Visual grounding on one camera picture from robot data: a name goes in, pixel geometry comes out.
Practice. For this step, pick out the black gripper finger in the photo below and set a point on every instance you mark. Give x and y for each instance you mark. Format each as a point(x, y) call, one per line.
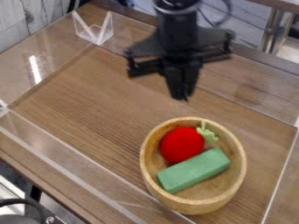
point(173, 79)
point(189, 77)

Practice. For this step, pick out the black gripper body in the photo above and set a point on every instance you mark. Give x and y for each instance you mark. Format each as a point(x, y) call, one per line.
point(177, 44)

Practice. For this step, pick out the red plush fruit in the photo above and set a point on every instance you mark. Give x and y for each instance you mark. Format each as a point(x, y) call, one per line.
point(184, 142)

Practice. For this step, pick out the wooden bowl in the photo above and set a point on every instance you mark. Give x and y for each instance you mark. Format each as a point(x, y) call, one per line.
point(212, 193)

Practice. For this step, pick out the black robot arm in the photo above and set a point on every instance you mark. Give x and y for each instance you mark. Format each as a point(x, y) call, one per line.
point(175, 4)

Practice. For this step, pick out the metal stand in background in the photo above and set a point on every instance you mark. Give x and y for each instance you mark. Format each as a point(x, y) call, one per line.
point(276, 30)

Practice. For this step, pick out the green rectangular block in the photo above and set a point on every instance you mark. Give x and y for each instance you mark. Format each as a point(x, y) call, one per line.
point(193, 170)

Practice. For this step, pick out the black table leg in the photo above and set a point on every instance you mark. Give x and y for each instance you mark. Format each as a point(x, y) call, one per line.
point(34, 193)

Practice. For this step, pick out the clear acrylic corner bracket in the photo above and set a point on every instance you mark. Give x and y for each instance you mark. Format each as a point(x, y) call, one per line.
point(93, 33)

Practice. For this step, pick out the clear acrylic front wall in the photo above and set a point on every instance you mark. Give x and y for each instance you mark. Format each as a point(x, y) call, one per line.
point(87, 187)

